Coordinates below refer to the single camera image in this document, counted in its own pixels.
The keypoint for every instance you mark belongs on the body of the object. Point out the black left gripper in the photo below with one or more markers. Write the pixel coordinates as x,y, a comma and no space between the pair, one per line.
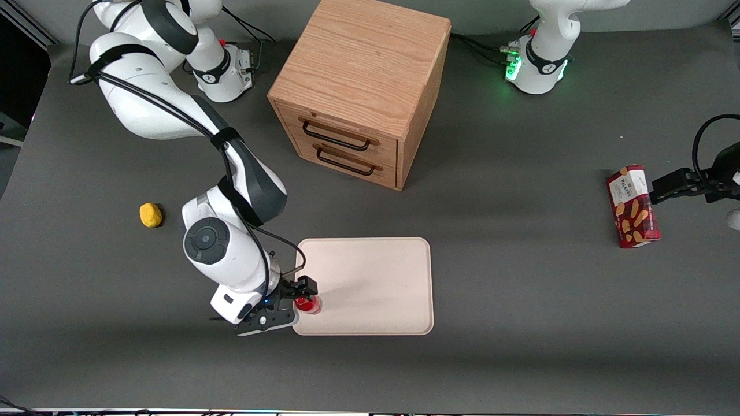
712,184

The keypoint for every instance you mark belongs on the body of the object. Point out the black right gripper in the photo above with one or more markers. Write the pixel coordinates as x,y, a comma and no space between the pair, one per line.
291,288

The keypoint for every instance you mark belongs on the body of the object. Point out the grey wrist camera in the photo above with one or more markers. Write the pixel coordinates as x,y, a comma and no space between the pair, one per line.
734,219
266,322

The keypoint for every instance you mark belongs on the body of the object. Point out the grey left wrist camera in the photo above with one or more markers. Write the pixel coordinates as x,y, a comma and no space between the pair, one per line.
734,219

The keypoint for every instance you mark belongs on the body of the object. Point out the red coke bottle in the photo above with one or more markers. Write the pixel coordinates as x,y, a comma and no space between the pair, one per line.
311,307

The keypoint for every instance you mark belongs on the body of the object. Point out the wooden two-drawer cabinet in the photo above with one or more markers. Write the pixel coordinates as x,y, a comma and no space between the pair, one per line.
358,63

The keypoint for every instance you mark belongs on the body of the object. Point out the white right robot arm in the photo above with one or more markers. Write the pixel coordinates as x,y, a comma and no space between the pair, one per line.
144,110

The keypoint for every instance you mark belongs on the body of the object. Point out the beige rectangular tray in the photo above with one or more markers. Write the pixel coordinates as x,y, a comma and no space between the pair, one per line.
370,283

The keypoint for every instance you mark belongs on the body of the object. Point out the dark metal frame rail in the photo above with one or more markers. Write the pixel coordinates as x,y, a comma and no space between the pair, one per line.
29,23

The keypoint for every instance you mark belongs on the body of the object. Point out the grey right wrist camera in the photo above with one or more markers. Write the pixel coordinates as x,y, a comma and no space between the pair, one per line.
266,322

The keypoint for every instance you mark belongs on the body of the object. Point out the red cookie box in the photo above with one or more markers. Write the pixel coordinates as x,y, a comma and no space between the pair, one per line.
635,208

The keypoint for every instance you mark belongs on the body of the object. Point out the yellow lemon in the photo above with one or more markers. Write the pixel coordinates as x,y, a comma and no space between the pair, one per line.
151,215

